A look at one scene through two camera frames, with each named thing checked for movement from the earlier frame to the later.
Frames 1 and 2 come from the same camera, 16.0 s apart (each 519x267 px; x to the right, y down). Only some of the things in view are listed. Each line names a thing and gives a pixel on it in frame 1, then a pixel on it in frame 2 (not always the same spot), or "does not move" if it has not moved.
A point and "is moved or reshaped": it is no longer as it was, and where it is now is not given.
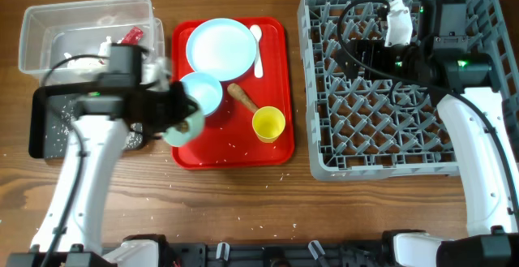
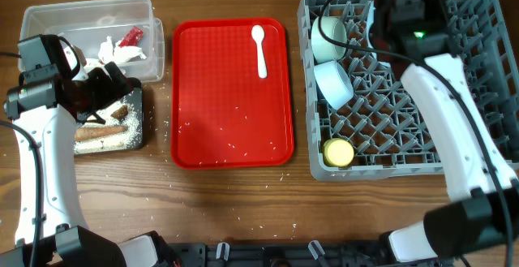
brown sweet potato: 236,90 is moved or reshaped
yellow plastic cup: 268,122 → 337,152
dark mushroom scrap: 182,127 is moved or reshaped
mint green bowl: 173,137 → 324,49
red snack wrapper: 133,36 does not move
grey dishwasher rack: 373,130 does not move
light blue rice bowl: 205,88 → 334,83
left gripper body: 169,109 → 99,92
